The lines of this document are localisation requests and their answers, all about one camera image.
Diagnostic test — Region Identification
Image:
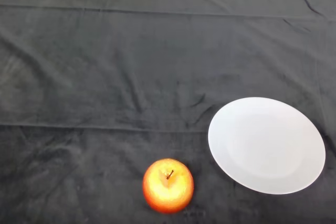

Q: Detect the black cloth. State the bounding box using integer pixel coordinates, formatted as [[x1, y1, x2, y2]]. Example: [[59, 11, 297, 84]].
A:
[[0, 0, 336, 224]]

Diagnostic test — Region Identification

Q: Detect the white round plate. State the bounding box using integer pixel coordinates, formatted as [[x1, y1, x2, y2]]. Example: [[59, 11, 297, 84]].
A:
[[207, 97, 327, 195]]

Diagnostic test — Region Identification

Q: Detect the red yellow apple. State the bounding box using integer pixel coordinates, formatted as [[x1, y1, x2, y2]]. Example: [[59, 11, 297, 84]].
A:
[[142, 158, 195, 215]]

